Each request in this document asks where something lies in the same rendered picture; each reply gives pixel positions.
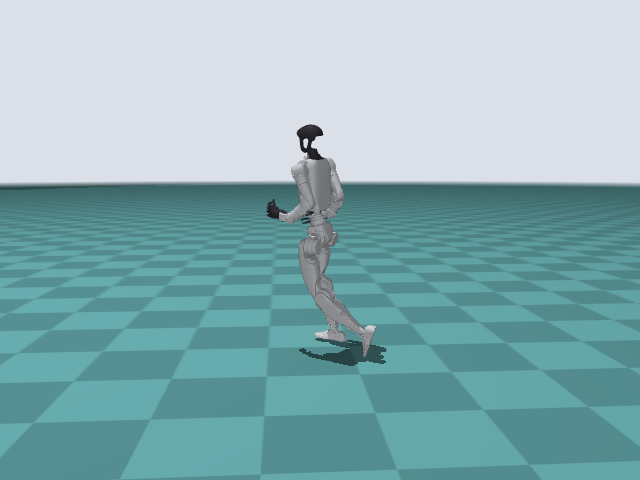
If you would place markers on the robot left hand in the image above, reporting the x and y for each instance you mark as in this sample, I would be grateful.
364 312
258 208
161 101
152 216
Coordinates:
274 211

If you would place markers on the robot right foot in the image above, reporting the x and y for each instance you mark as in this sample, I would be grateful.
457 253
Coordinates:
339 336

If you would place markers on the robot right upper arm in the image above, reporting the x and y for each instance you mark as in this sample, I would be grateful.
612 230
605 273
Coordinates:
337 193

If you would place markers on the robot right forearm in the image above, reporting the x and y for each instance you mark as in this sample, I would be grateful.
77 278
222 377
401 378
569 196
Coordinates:
332 210

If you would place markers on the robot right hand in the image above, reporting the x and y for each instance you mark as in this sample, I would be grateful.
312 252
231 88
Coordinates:
311 212

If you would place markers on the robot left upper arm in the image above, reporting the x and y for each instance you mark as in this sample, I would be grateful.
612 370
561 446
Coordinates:
299 173

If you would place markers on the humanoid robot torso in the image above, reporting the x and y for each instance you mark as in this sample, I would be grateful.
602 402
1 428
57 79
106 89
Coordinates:
319 176

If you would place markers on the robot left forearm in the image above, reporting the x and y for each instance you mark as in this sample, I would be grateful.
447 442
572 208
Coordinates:
297 213

